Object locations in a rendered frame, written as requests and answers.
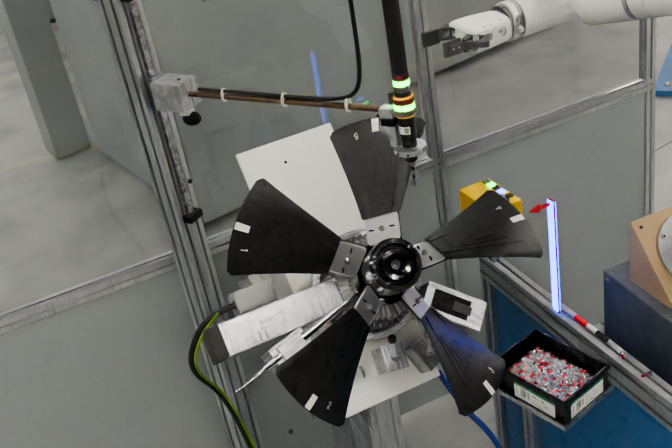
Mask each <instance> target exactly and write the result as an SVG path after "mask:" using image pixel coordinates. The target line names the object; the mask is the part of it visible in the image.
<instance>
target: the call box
mask: <svg viewBox="0 0 672 448"><path fill-rule="evenodd" d="M487 190H493V189H492V187H491V188H490V187H489V186H487V184H484V183H483V182H482V181H480V182H478V183H475V184H472V185H470V186H467V187H465V188H462V189H460V190H459V195H460V205H461V212H462V211H464V210H465V209H466V208H467V207H468V206H470V205H471V204H472V203H473V202H474V201H476V200H477V199H478V198H479V197H480V196H481V195H482V194H484V193H485V192H486V191H487ZM493 191H495V190H493ZM495 192H497V191H495ZM497 193H498V192H497ZM498 194H499V193H498ZM506 199H507V200H508V201H509V202H510V203H511V204H512V205H514V206H515V207H516V208H517V209H518V210H519V212H520V213H521V214H522V201H521V199H520V198H518V197H516V196H515V195H514V197H511V198H508V197H506ZM522 215H523V214H522Z"/></svg>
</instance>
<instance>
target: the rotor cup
mask: <svg viewBox="0 0 672 448"><path fill-rule="evenodd" d="M367 247H368V248H367V250H366V253H365V256H364V258H363V261H362V263H361V265H360V268H359V270H358V273H357V275H356V277H355V278H350V279H351V283H352V286H353V288H354V290H355V291H356V293H357V294H358V295H359V294H360V293H361V291H362V289H363V287H364V286H365V284H368V286H370V287H371V289H372V290H373V291H374V293H375V294H376V295H377V297H378V298H379V299H380V301H381V306H389V305H392V304H395V303H397V302H399V301H400V300H401V299H400V298H401V296H402V295H403V294H404V293H405V292H406V291H407V290H409V289H410V288H412V287H413V286H414V285H415V284H416V283H417V281H418V280H419V278H420V275H421V272H422V260H421V257H420V254H419V252H418V251H417V249H416V248H415V247H414V246H413V245H412V244H411V243H410V242H408V241H406V240H404V239H401V238H387V239H384V240H382V241H380V242H379V243H377V244H376V245H374V246H370V247H369V245H367ZM368 256H369V259H368V260H367V261H366V262H365V259H366V258H367V257H368ZM393 260H398V261H399V262H400V264H401V266H400V268H399V269H394V268H392V266H391V262H392V261H393ZM380 287H381V288H383V290H381V291H380V292H379V291H378V290H377V289H379V288H380Z"/></svg>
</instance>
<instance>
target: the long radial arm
mask: <svg viewBox="0 0 672 448"><path fill-rule="evenodd" d="M335 280H336V279H335V278H332V279H330V280H327V281H325V282H322V283H320V284H317V285H315V286H312V287H310V288H307V289H305V290H302V291H300V292H297V293H295V294H292V295H290V296H287V297H285V298H282V299H280V300H278V301H275V302H273V303H270V304H268V305H265V306H263V307H260V308H258V309H255V310H253V311H250V312H248V313H245V314H243V315H240V316H238V317H235V318H233V319H230V320H228V321H225V322H223V323H220V324H218V326H219V329H220V331H221V334H222V336H223V339H224V341H225V344H226V346H227V349H228V351H229V354H230V357H228V358H227V359H226V360H228V359H230V358H233V357H235V356H238V355H240V354H243V353H245V352H247V351H250V350H252V349H255V348H257V347H259V346H262V345H264V344H267V343H269V342H271V341H274V340H276V339H279V338H281V337H284V336H286V335H288V334H289V333H291V332H292V331H294V330H295V329H296V328H298V327H299V326H300V327H301V329H303V328H305V327H308V326H310V325H312V324H315V323H316V322H317V321H318V320H320V319H321V318H322V317H323V316H324V315H326V314H327V313H328V312H329V311H331V310H332V309H333V308H336V307H338V306H339V305H340V304H341V303H343V302H344V301H343V299H341V298H342V297H341V295H340V294H338V292H339V291H338V288H336V286H337V283H335Z"/></svg>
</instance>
